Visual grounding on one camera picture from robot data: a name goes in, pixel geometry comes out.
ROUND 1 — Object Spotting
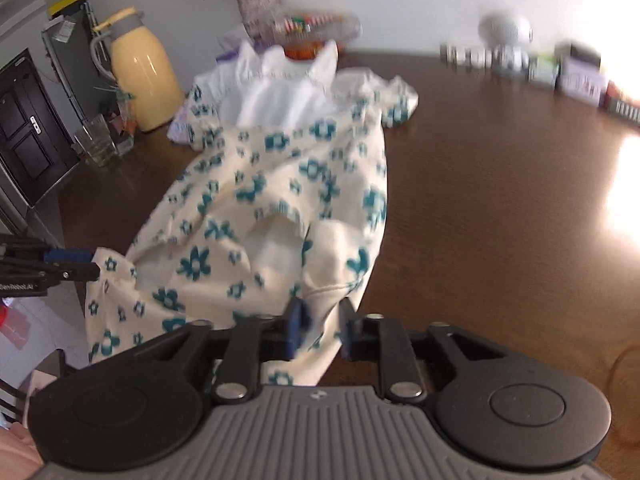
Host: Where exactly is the black door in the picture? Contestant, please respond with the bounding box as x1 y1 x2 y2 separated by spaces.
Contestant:
0 48 81 209

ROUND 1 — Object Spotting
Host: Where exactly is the clear plastic snack bag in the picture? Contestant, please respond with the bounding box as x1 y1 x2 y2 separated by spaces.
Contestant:
272 7 364 62

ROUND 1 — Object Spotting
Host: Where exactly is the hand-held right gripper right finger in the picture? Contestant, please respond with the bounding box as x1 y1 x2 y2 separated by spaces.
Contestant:
340 299 522 405

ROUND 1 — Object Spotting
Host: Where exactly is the clear drinking glass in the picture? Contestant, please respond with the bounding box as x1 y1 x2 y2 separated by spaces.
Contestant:
73 113 121 169

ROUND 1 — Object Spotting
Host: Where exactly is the small white desk ornament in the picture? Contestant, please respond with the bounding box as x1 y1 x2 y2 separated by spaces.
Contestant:
439 42 495 70

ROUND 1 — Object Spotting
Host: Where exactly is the small black box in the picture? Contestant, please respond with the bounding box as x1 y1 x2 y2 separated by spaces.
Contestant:
569 42 602 69

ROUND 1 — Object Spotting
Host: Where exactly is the red box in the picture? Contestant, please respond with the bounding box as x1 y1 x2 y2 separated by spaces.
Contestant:
602 80 640 127

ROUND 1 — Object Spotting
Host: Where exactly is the yellow thermos jug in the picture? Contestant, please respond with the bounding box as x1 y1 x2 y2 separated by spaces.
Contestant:
91 7 185 134

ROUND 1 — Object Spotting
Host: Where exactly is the green box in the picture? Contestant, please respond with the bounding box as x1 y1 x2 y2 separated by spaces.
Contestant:
528 52 560 92

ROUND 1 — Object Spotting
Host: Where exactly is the grey tin box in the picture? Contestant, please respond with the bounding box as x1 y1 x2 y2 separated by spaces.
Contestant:
557 57 609 109

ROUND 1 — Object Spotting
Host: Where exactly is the grey refrigerator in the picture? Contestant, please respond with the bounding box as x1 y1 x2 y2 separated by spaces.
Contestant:
40 10 121 128

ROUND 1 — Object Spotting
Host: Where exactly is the white robot-shaped speaker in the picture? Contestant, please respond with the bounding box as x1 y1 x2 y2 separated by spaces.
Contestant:
477 10 535 70

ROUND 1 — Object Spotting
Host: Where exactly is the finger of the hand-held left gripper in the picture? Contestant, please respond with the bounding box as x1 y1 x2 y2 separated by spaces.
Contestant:
0 234 94 265
0 261 101 297

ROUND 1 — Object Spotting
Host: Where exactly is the patterned flower vase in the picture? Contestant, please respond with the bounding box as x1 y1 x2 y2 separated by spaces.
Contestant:
235 0 284 42

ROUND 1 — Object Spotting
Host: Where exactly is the person's pink clothing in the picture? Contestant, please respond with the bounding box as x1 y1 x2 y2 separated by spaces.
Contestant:
0 422 45 480

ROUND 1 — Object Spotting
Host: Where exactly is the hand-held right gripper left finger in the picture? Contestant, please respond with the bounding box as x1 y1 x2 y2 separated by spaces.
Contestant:
124 298 308 406

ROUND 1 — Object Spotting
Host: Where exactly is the cream teal-flower garment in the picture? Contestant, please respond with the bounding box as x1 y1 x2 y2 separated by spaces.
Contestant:
84 67 420 387

